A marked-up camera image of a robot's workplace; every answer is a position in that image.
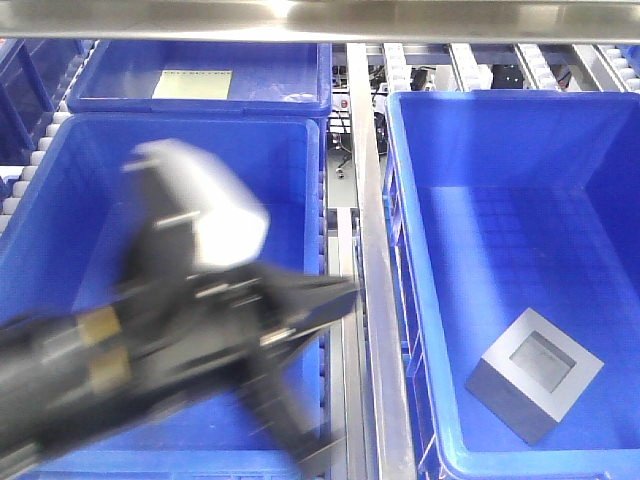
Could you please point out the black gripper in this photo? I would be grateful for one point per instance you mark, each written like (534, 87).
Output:
(200, 310)

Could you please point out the gray square base block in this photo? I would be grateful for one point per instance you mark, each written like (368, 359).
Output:
(532, 375)

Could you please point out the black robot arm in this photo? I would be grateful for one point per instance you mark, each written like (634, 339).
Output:
(58, 378)

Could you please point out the large blue bin left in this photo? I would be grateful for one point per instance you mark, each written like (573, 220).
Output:
(60, 253)

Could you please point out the large blue bin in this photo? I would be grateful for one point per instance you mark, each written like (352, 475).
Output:
(60, 253)
(504, 201)

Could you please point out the large blue bin right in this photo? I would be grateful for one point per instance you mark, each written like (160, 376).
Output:
(504, 201)

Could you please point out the blue bin with paper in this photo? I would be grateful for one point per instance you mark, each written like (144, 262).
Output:
(288, 79)

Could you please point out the pale yellow paper sheet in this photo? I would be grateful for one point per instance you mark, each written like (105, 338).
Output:
(193, 84)

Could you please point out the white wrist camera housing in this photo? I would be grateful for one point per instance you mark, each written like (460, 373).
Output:
(220, 205)

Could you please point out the steel roller conveyor frame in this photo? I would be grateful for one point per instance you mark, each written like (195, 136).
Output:
(353, 23)

